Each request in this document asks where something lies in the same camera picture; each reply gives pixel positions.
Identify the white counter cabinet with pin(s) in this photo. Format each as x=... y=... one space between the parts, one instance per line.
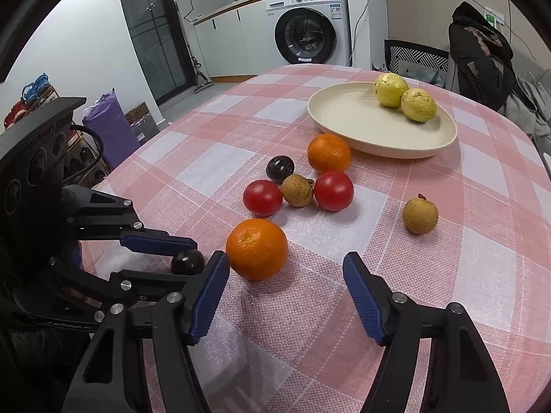
x=228 y=43

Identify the purple bag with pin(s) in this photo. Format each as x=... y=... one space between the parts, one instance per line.
x=109 y=129

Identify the chair with patterned cushion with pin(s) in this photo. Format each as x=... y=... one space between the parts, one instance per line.
x=415 y=58

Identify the black jacket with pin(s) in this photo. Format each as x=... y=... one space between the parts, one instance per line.
x=478 y=56

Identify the upright mop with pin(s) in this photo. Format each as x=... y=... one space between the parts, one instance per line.
x=199 y=77

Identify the pink checked tablecloth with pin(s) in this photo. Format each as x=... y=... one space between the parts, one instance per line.
x=301 y=309

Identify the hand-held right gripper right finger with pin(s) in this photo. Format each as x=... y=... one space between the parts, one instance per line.
x=363 y=302

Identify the dark glass door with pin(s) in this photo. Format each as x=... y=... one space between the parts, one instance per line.
x=150 y=30

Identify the cream round plate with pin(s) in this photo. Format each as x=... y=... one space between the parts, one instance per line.
x=366 y=124

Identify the red tomato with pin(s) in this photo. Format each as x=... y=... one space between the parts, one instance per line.
x=262 y=198
x=333 y=190

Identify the brown longan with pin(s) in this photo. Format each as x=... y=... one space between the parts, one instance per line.
x=420 y=214
x=297 y=190

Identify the person's left forearm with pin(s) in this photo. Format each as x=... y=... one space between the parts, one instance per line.
x=30 y=374

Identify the patterned cardboard box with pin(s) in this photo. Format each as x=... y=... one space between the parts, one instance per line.
x=144 y=122

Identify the grey cloth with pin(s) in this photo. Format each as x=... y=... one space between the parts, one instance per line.
x=529 y=99

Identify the orange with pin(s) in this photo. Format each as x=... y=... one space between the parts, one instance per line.
x=329 y=153
x=256 y=249

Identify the dark purple plum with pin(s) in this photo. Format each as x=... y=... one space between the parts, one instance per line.
x=188 y=261
x=280 y=169

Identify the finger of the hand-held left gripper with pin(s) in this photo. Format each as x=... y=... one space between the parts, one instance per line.
x=129 y=286
x=150 y=241

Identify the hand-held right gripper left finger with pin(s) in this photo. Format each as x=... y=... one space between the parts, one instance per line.
x=207 y=296

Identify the shoe rack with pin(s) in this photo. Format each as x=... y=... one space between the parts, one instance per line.
x=30 y=99

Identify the yellow guava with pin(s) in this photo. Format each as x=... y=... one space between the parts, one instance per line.
x=419 y=104
x=391 y=90

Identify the white washing machine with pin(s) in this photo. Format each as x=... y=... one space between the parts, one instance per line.
x=310 y=30

